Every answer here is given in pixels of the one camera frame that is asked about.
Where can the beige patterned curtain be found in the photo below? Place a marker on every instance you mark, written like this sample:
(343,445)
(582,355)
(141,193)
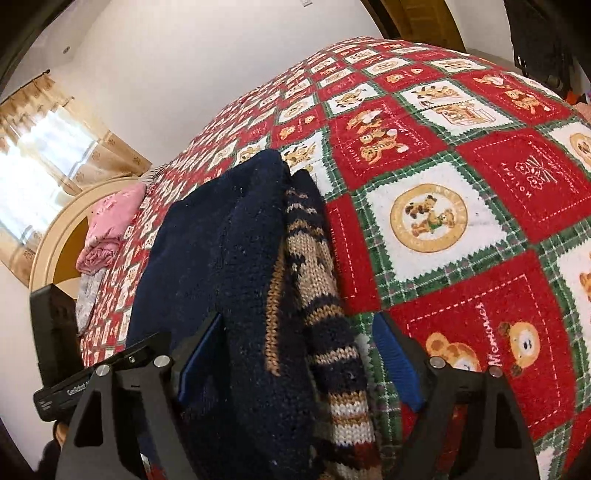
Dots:
(51,152)

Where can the red checked printed blanket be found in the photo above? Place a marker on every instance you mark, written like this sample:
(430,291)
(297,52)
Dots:
(438,207)

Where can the cream wooden headboard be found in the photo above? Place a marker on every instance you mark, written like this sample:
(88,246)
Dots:
(55,230)

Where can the brown wooden door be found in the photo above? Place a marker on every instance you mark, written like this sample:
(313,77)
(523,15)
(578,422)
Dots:
(420,21)

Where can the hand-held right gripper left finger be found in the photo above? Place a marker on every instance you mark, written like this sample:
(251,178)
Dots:
(198,364)

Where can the pink folded cloth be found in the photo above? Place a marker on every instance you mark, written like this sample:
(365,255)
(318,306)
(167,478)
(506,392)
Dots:
(111,226)

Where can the tan navy patterned knit sweater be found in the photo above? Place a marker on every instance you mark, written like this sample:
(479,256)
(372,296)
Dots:
(309,286)

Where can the grey floral cloth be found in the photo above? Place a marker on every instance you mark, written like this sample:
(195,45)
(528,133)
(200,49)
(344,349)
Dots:
(90,295)

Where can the black bag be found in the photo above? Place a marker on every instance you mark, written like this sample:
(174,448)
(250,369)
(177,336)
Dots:
(538,37)

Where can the navy striped knit sweater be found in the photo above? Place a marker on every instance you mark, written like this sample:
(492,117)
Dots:
(217,277)

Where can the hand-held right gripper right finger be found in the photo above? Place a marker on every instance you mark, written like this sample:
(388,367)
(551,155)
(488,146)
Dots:
(397,364)

